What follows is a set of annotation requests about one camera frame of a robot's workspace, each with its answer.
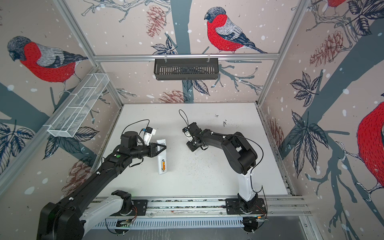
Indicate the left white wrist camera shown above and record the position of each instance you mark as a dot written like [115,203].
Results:
[148,133]

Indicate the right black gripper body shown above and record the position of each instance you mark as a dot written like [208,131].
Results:
[193,144]

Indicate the white wire mesh basket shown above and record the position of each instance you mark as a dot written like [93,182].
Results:
[81,102]

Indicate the white battery cover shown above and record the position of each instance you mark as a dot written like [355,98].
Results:
[198,152]

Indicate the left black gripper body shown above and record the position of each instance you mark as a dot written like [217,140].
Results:
[143,150]

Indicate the aluminium front rail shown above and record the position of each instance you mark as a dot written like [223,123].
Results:
[201,207]

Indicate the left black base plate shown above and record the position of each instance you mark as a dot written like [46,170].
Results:
[135,208]

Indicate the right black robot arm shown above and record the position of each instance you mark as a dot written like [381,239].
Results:
[241,157]

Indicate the white slotted cable duct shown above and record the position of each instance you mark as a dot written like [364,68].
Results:
[171,223]

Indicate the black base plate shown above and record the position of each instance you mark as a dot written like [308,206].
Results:
[238,206]
[135,208]

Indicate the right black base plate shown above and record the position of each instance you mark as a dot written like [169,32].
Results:
[238,206]

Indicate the black wall basket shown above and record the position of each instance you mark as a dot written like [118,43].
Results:
[186,69]

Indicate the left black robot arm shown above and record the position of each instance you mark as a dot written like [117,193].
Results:
[71,218]

